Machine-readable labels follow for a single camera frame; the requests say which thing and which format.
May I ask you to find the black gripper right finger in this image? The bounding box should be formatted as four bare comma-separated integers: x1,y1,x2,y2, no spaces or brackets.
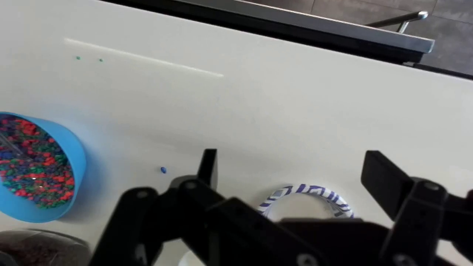
360,150,473,266

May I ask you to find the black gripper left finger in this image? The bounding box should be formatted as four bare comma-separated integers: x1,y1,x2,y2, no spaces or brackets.
88,148,322,266

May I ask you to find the blue plastic bowl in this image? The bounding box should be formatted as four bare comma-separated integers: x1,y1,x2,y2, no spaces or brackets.
0,111,88,225

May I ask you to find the blue patterned paper plate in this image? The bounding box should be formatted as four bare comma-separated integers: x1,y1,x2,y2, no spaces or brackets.
257,182,354,222

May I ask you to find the colourful beads heap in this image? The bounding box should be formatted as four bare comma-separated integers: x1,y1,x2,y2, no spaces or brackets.
0,117,76,209

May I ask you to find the metal tube frame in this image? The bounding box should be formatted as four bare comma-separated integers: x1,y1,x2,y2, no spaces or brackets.
366,11,428,36

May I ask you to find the dishwasher front with handle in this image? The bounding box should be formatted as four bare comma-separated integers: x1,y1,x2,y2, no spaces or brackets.
101,0,436,66

